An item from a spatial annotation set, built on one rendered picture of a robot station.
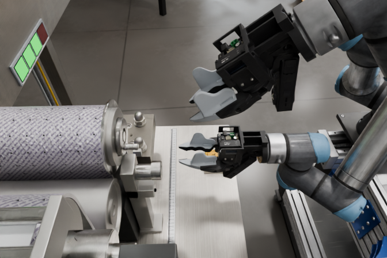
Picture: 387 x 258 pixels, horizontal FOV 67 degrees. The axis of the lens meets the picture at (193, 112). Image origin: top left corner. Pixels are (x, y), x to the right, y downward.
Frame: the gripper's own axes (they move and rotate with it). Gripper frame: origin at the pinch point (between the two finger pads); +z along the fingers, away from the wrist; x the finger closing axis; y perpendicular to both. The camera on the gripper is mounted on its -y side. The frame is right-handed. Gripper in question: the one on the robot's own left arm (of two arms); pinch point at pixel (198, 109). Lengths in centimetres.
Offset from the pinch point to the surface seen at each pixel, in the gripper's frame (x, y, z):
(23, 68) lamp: -32, 19, 47
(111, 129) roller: 0.6, 7.0, 14.6
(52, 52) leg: -81, 7, 79
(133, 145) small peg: 0.3, 0.6, 15.9
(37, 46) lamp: -44, 19, 48
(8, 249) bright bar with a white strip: 25.9, 19.5, 5.6
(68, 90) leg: -81, -11, 94
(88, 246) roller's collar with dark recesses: 22.9, 10.5, 8.6
